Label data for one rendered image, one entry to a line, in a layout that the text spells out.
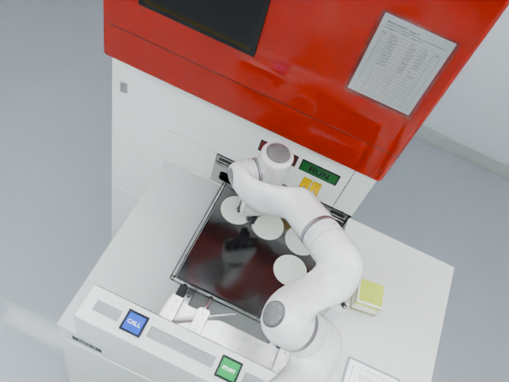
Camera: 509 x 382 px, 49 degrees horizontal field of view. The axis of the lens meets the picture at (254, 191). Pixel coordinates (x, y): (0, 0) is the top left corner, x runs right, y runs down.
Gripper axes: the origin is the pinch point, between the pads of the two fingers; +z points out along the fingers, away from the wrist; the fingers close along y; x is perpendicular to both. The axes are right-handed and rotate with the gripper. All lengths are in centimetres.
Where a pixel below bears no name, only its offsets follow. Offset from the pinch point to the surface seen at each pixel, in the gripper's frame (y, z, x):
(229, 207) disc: -4.5, 5.7, 6.9
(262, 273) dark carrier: 1.6, 5.6, -15.6
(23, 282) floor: -74, 95, 27
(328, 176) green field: 20.2, -14.5, 3.6
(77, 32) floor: -50, 95, 179
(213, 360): -17.1, 0.0, -40.0
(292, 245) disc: 12.7, 5.7, -7.3
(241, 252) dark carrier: -3.5, 5.7, -8.6
